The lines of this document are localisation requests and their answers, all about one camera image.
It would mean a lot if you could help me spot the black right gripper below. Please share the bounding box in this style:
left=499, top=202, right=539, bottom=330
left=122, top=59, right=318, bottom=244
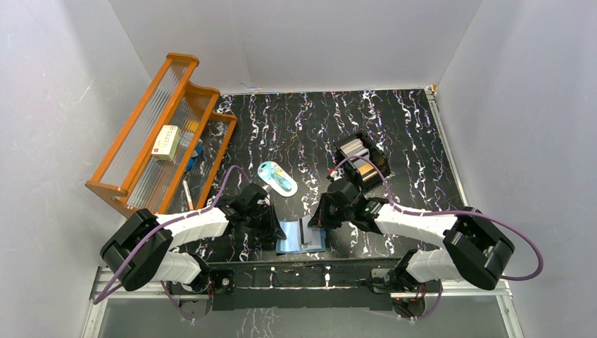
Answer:
left=308, top=192, right=353, bottom=229

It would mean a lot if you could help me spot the blue leather card holder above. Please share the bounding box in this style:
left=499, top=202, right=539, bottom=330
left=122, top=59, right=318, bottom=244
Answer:
left=275, top=219, right=326, bottom=254

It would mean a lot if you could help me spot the white card grey stripe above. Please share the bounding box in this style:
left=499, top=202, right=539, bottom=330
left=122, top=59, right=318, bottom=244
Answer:
left=299, top=215, right=313, bottom=249

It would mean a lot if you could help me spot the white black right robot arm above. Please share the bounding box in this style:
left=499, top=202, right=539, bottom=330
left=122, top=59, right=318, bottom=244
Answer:
left=308, top=179, right=515, bottom=292

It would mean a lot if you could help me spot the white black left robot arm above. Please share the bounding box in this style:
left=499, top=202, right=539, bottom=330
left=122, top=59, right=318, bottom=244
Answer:
left=100, top=184, right=287, bottom=293

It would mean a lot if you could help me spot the black card storage box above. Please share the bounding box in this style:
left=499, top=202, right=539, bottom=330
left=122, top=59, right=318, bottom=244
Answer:
left=334, top=131, right=391, bottom=192

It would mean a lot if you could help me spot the stack of credit cards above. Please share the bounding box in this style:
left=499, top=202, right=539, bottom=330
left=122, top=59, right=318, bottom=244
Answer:
left=340, top=138, right=370, bottom=158

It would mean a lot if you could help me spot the blue oval blister package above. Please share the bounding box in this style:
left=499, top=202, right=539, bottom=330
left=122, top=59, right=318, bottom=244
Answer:
left=257, top=161, right=298, bottom=198

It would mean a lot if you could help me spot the pink pen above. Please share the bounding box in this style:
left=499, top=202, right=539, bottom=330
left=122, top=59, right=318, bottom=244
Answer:
left=182, top=179, right=194, bottom=210

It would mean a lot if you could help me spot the blue item on shelf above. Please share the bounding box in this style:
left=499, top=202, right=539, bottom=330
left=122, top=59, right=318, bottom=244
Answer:
left=185, top=142, right=203, bottom=172

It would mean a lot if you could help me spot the orange wooden shelf rack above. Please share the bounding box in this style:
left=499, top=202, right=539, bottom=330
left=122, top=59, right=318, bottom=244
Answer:
left=85, top=53, right=238, bottom=217

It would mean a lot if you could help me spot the white medicine box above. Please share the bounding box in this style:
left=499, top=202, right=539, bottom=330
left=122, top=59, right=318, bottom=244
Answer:
left=151, top=125, right=181, bottom=161

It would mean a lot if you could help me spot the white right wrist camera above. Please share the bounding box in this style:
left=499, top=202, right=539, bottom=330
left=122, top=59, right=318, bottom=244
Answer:
left=327, top=169, right=343, bottom=182

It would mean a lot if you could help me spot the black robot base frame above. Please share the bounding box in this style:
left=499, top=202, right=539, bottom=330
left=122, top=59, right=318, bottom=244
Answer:
left=168, top=258, right=440, bottom=318

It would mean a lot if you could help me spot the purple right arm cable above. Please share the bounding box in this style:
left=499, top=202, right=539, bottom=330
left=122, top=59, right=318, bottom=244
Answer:
left=333, top=155, right=545, bottom=282

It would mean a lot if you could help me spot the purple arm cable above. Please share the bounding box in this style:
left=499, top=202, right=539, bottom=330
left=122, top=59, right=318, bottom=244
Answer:
left=333, top=155, right=545, bottom=282
left=93, top=165, right=253, bottom=306

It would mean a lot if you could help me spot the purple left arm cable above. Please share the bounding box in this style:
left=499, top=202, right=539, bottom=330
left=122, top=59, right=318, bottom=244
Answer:
left=93, top=165, right=253, bottom=306

